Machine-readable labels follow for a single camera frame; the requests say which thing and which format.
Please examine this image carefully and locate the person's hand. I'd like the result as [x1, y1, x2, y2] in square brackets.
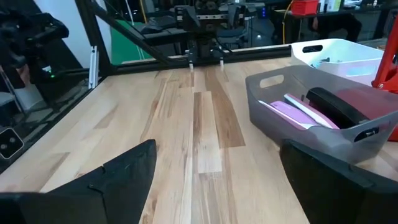
[16, 63, 31, 85]

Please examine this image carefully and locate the black office chair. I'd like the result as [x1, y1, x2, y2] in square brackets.
[225, 2, 267, 47]

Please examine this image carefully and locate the black aluminium table frame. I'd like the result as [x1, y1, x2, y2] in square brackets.
[0, 0, 293, 174]

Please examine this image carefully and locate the pink and white stapler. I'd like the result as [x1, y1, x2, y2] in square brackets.
[257, 93, 340, 131]

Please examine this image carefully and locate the red storage bin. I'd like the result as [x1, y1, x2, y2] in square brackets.
[290, 0, 320, 16]

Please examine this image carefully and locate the person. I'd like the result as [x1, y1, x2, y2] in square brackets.
[309, 12, 364, 44]

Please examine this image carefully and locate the green panel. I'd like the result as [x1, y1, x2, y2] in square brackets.
[109, 19, 154, 65]

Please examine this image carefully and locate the grey translucent plastic bin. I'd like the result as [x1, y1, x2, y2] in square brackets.
[244, 64, 398, 165]

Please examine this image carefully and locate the silver metal bracket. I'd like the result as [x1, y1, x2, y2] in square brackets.
[88, 45, 100, 90]

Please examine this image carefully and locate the black stapler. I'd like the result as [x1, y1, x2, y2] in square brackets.
[305, 86, 371, 130]

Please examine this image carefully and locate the black table-level camera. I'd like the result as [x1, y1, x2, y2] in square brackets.
[0, 126, 25, 161]

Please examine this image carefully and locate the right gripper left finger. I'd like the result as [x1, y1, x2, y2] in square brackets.
[0, 139, 157, 224]

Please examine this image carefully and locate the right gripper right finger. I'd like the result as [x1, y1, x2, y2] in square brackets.
[279, 138, 398, 224]

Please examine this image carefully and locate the white plastic bin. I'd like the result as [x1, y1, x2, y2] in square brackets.
[290, 37, 386, 87]

